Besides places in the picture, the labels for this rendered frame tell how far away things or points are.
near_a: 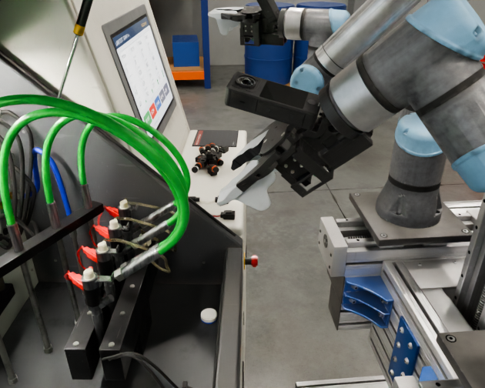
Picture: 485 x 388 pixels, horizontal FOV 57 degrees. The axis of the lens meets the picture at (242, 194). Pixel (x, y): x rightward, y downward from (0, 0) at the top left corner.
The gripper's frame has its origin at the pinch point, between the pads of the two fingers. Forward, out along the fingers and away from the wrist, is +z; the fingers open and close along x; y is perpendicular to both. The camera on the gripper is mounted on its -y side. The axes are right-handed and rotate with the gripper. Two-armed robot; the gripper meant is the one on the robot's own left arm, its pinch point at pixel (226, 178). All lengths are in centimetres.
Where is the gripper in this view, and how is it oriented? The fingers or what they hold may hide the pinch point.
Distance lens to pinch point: 64.0
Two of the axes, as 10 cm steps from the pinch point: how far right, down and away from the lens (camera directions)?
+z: -6.5, 4.6, 6.1
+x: 2.2, -6.5, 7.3
